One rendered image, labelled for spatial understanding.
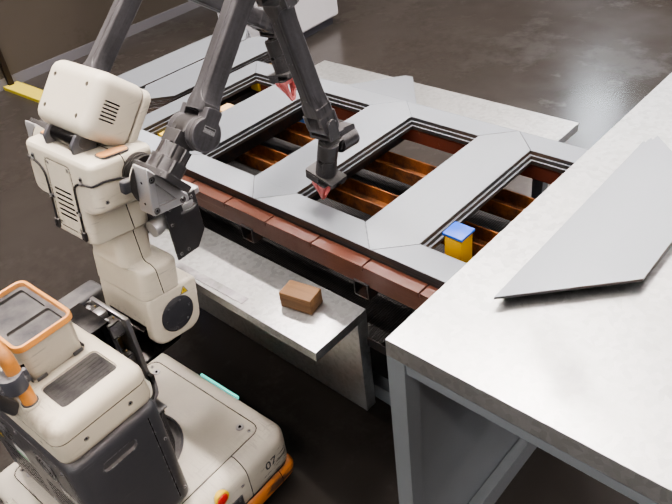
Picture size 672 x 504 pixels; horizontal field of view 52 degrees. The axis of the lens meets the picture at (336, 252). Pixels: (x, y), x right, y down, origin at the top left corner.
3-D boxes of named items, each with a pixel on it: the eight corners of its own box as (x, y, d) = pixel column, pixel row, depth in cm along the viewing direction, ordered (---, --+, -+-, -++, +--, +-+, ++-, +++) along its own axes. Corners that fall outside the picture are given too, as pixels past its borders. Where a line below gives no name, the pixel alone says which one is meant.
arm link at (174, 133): (157, 144, 151) (170, 148, 148) (178, 104, 152) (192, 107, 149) (187, 163, 158) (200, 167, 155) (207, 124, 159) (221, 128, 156)
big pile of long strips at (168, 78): (238, 35, 331) (236, 23, 327) (297, 50, 308) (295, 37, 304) (98, 99, 287) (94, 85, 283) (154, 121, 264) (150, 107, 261)
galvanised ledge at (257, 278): (103, 181, 260) (101, 174, 258) (366, 317, 185) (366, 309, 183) (56, 206, 249) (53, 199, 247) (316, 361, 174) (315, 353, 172)
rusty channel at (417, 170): (232, 109, 293) (229, 98, 289) (610, 237, 197) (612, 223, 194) (217, 117, 288) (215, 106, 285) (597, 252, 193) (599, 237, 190)
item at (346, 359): (129, 254, 281) (103, 181, 260) (375, 402, 206) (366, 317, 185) (121, 259, 279) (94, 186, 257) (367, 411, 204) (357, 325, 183)
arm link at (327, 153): (313, 138, 182) (329, 149, 180) (331, 128, 186) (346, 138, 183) (312, 158, 187) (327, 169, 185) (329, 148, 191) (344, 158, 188)
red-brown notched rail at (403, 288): (108, 152, 253) (103, 138, 249) (492, 332, 159) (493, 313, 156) (99, 157, 250) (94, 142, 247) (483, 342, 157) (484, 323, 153)
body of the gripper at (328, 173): (319, 163, 196) (321, 142, 191) (346, 180, 192) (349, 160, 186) (304, 173, 192) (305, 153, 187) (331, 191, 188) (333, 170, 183)
